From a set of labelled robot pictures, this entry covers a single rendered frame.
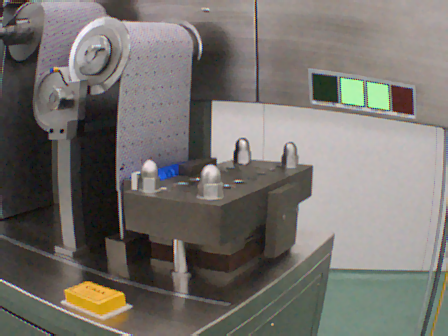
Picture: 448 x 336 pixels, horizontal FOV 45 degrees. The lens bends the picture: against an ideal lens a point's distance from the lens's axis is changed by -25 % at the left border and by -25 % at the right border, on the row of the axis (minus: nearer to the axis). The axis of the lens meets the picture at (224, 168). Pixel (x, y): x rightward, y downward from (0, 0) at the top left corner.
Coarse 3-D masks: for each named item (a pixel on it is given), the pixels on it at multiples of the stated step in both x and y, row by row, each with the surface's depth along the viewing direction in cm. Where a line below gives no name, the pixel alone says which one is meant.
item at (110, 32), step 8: (88, 32) 103; (96, 32) 102; (104, 32) 102; (112, 32) 101; (80, 40) 104; (112, 40) 101; (120, 40) 101; (112, 48) 101; (120, 48) 101; (192, 48) 124; (112, 56) 101; (120, 56) 101; (112, 64) 101; (104, 72) 102; (112, 72) 102; (88, 80) 104; (96, 80) 103; (104, 80) 103; (120, 80) 109
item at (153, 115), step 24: (168, 72) 115; (120, 96) 103; (144, 96) 109; (168, 96) 117; (120, 120) 103; (144, 120) 110; (168, 120) 118; (120, 144) 104; (144, 144) 111; (168, 144) 119
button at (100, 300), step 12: (72, 288) 81; (84, 288) 82; (96, 288) 83; (108, 288) 84; (72, 300) 79; (84, 300) 78; (96, 300) 78; (108, 300) 79; (120, 300) 82; (96, 312) 77; (108, 312) 79
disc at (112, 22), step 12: (96, 24) 103; (108, 24) 102; (120, 24) 101; (120, 36) 101; (72, 48) 106; (72, 60) 106; (120, 60) 101; (72, 72) 106; (120, 72) 102; (108, 84) 103
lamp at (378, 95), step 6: (372, 84) 116; (378, 84) 115; (384, 84) 114; (372, 90) 116; (378, 90) 115; (384, 90) 115; (372, 96) 116; (378, 96) 116; (384, 96) 115; (372, 102) 116; (378, 102) 116; (384, 102) 115; (378, 108) 116; (384, 108) 115
